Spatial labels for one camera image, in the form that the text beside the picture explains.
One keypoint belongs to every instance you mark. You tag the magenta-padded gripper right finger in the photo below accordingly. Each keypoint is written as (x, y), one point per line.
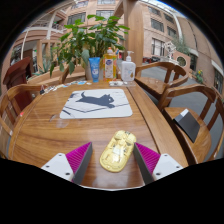
(165, 166)

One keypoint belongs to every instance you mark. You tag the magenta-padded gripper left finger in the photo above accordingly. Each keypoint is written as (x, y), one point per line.
(60, 165)

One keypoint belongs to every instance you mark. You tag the yellow computer mouse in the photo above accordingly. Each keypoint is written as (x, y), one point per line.
(117, 151)

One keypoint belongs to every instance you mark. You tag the white cat print mouse pad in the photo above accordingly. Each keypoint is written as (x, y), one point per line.
(96, 106)

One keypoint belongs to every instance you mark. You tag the wooden armchair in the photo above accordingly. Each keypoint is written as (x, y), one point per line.
(10, 110)
(68, 76)
(196, 146)
(156, 85)

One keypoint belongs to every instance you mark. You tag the black notebook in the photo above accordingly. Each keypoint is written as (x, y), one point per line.
(188, 125)

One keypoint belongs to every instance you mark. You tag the bunch of keys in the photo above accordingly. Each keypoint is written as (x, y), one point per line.
(42, 90)

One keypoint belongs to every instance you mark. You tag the wooden planter box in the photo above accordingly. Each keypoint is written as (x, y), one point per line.
(43, 78)

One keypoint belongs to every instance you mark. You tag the white crumpled wrapper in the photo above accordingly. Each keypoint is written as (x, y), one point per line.
(116, 83)

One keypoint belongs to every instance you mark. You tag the dark red wooden chair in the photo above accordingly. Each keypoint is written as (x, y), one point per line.
(16, 76)

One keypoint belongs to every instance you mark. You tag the blue squeeze tube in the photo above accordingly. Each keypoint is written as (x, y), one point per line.
(94, 68)

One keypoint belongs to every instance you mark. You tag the white pump bottle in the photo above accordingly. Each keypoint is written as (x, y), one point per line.
(128, 70)

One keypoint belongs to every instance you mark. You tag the yellow dish soap bottle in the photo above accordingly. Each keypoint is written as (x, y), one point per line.
(110, 66)

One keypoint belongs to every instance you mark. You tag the white outdoor sculpture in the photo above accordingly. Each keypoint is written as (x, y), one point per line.
(170, 50)

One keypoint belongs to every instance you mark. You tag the green potted plant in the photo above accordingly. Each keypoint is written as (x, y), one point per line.
(90, 40)

